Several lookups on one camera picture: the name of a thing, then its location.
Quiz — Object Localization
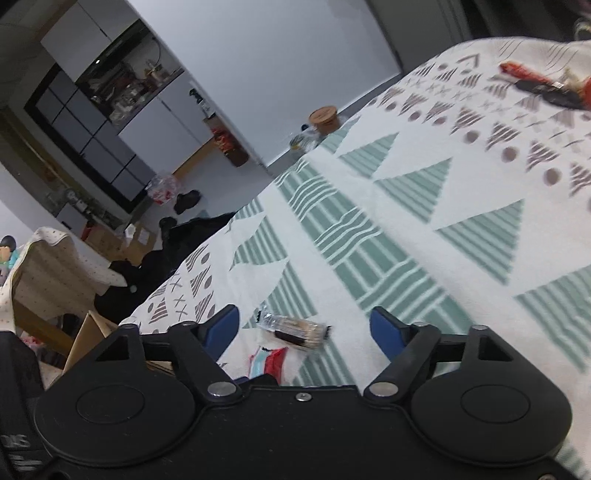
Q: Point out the cartoon doll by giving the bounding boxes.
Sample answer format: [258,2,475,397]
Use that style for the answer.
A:
[0,234,22,288]

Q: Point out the brown cardboard box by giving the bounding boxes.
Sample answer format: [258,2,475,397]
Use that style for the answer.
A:
[62,310,176,374]

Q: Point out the black clothes pile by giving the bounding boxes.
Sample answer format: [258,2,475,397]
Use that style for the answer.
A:
[159,212,238,278]

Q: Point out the dark glass cabinet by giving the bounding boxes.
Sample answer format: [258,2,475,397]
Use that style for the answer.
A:
[25,62,158,214]

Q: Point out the row of countertop items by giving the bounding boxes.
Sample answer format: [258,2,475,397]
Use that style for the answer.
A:
[76,50,185,116]

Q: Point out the small red object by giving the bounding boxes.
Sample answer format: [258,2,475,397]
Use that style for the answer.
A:
[500,61,553,86]

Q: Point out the patterned white blanket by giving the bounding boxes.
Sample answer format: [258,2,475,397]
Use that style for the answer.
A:
[117,37,591,480]

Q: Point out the clear biscuit packet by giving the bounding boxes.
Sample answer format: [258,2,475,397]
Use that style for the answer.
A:
[254,309,334,353]

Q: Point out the black red scissors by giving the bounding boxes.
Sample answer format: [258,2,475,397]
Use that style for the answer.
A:
[514,78,591,112]

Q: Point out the red white blue snack packet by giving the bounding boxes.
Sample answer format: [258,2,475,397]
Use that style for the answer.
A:
[247,347,289,387]

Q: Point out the brown paper noodle cup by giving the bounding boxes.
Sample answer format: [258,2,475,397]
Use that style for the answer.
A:
[308,106,342,137]

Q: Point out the clear trash bag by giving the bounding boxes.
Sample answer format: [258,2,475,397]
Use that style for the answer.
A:
[288,127,321,153]

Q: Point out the white cabinet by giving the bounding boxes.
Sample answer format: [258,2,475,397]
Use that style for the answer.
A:
[117,69,218,172]

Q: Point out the black white garment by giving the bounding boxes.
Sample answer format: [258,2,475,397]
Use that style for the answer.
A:
[95,251,163,320]

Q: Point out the grey door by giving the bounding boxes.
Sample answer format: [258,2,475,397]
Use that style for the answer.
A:
[367,0,476,75]

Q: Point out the dotted beige cloth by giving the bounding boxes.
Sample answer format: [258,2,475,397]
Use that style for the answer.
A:
[0,226,128,333]

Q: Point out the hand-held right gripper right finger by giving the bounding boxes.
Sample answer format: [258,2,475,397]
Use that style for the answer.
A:
[362,305,511,398]

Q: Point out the pack of water bottles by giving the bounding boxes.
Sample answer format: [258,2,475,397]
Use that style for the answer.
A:
[145,172,180,206]

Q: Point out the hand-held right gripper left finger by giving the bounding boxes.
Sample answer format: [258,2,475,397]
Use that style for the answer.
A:
[95,304,243,398]

